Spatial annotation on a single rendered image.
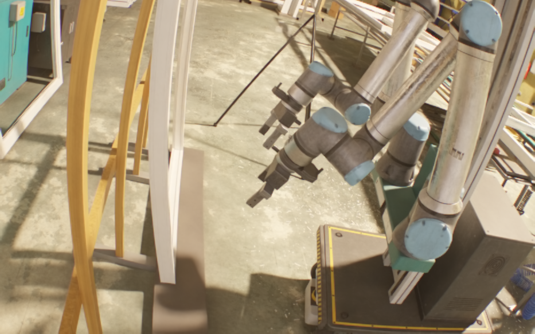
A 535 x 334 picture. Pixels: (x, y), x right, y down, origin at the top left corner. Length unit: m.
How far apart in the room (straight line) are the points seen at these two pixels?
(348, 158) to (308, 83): 0.49
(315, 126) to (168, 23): 0.53
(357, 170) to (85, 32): 0.80
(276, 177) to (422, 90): 0.48
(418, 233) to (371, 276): 0.78
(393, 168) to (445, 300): 0.65
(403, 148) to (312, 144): 0.63
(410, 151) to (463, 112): 0.71
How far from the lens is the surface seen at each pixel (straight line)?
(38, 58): 3.86
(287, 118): 1.56
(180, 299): 1.83
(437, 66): 1.17
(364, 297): 1.77
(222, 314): 1.89
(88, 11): 0.69
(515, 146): 2.66
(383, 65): 1.52
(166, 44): 1.28
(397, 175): 1.74
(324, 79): 1.57
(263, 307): 1.98
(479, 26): 1.00
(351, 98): 1.53
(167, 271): 1.82
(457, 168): 1.08
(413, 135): 1.69
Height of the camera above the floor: 1.49
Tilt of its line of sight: 27 degrees down
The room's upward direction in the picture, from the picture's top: 18 degrees clockwise
